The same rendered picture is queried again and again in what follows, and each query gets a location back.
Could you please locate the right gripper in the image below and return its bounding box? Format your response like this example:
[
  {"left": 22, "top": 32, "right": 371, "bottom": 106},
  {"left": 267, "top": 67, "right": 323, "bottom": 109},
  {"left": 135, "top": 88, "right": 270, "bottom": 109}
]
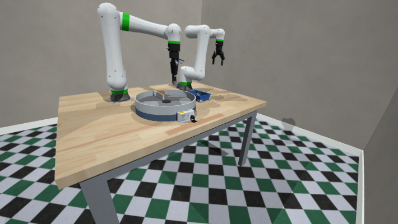
[{"left": 169, "top": 52, "right": 179, "bottom": 82}]

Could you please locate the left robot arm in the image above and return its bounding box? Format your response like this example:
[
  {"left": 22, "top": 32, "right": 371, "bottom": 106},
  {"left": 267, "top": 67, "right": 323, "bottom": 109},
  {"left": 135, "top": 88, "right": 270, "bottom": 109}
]
[{"left": 177, "top": 25, "right": 225, "bottom": 91}]

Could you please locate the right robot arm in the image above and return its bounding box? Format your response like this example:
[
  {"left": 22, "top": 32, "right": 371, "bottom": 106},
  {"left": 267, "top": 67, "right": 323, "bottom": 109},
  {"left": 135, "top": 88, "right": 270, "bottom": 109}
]
[{"left": 97, "top": 3, "right": 181, "bottom": 102}]

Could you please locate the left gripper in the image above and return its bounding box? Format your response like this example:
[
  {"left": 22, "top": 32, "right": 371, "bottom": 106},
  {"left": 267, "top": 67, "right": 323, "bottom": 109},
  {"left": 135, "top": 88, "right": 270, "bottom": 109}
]
[{"left": 212, "top": 46, "right": 225, "bottom": 66}]

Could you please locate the blue open crate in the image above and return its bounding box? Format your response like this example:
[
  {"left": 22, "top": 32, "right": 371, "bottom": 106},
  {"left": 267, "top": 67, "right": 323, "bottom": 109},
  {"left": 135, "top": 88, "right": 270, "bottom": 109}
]
[{"left": 187, "top": 90, "right": 211, "bottom": 101}]

